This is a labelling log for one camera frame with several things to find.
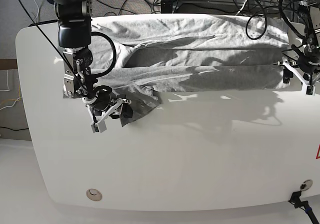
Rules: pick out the grey T-shirt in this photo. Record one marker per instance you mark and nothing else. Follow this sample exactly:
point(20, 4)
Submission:
point(190, 53)

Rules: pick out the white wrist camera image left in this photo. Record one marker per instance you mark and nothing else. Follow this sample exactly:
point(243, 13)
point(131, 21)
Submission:
point(99, 127)

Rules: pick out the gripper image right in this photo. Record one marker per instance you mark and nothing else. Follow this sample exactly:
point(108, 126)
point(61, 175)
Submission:
point(306, 71)

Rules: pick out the round beige table grommet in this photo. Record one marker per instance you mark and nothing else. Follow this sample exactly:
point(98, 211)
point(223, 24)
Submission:
point(94, 194)

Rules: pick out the round grommet with cable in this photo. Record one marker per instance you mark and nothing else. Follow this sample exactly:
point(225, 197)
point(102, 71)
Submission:
point(306, 185)

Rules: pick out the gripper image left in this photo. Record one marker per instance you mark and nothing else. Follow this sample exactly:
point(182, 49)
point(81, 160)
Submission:
point(106, 104)

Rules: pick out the red warning triangle sticker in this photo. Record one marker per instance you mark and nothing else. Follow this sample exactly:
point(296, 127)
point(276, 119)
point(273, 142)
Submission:
point(318, 153)

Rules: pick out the black clamp with cable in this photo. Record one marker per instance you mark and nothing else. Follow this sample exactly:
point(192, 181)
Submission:
point(304, 205)

